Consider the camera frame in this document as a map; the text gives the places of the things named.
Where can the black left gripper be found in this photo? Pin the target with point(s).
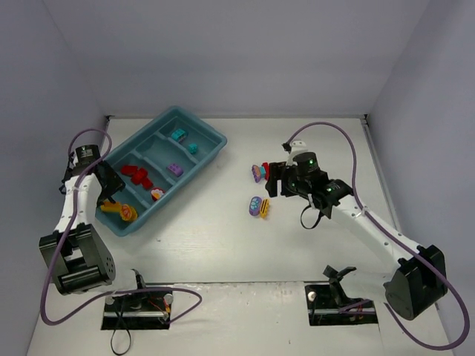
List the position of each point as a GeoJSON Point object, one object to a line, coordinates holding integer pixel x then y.
{"type": "Point", "coordinates": [110, 182]}

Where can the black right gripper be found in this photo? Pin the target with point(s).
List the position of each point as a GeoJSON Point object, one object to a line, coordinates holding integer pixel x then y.
{"type": "Point", "coordinates": [277, 178]}

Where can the purple orange flower lego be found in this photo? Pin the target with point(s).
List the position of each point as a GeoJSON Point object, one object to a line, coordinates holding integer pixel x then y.
{"type": "Point", "coordinates": [256, 173]}

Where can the yellow black striped lego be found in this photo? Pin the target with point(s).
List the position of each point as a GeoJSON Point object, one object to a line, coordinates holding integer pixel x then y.
{"type": "Point", "coordinates": [264, 207]}

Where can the purple oval paw lego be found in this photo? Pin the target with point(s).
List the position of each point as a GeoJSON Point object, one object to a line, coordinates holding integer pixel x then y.
{"type": "Point", "coordinates": [255, 206]}

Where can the red boat-shaped lego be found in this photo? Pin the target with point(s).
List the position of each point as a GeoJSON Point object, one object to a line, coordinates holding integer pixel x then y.
{"type": "Point", "coordinates": [129, 170]}

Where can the teal yellow lego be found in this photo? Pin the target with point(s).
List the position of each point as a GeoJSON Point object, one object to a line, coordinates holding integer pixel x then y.
{"type": "Point", "coordinates": [111, 207]}

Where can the red L-shaped lego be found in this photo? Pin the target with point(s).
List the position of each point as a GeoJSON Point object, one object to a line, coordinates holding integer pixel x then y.
{"type": "Point", "coordinates": [139, 176]}

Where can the small orange lego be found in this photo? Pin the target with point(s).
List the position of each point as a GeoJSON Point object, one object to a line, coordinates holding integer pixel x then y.
{"type": "Point", "coordinates": [128, 213]}

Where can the red white lego brick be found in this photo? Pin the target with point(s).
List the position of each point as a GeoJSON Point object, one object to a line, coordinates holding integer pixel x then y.
{"type": "Point", "coordinates": [156, 193]}

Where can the small teal cube lego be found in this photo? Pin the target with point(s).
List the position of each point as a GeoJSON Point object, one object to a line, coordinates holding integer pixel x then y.
{"type": "Point", "coordinates": [192, 148]}

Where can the purple rectangular lego brick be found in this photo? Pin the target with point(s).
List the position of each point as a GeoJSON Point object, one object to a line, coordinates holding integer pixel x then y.
{"type": "Point", "coordinates": [175, 169]}

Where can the teal rounded lego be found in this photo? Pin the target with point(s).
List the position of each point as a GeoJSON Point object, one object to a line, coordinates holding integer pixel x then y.
{"type": "Point", "coordinates": [179, 135]}

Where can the red long lego brick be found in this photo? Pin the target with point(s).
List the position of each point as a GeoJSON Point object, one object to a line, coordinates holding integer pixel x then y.
{"type": "Point", "coordinates": [266, 168]}

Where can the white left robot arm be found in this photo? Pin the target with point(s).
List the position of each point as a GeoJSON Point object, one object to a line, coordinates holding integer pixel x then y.
{"type": "Point", "coordinates": [80, 259]}

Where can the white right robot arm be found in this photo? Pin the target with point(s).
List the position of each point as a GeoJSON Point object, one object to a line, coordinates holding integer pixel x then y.
{"type": "Point", "coordinates": [410, 282]}

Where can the teal divided plastic tray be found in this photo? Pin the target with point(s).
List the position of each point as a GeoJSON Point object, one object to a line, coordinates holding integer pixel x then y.
{"type": "Point", "coordinates": [153, 149]}

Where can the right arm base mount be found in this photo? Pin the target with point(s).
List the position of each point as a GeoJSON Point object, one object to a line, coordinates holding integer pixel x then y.
{"type": "Point", "coordinates": [328, 305]}

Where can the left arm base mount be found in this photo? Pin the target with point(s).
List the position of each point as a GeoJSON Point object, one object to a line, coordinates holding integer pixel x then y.
{"type": "Point", "coordinates": [150, 310]}

